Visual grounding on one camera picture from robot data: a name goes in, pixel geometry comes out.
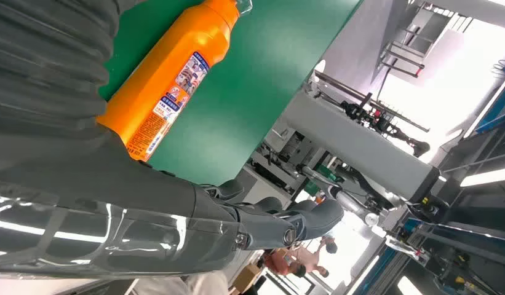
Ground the brown cardboard box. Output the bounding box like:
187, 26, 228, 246
231, 264, 263, 295

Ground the grey metal shelf frame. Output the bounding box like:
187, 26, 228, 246
377, 2, 455, 79

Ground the person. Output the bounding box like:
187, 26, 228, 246
293, 237, 340, 279
263, 248, 307, 279

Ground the green table mat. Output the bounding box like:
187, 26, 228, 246
98, 0, 364, 187

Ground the white robot stand machine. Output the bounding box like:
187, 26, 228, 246
250, 87, 441, 201

